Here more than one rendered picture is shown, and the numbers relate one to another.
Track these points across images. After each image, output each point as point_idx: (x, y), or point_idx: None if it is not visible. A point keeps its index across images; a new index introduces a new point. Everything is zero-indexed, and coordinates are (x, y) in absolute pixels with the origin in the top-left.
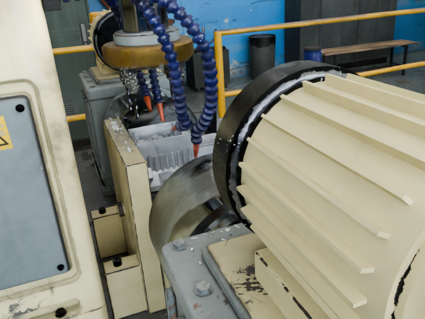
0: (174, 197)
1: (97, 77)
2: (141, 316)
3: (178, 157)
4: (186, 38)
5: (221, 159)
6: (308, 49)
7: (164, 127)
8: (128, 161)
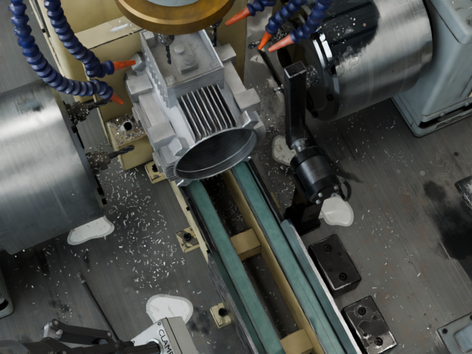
0: (10, 91)
1: None
2: (102, 126)
3: (159, 87)
4: (178, 15)
5: None
6: None
7: (213, 53)
8: (83, 34)
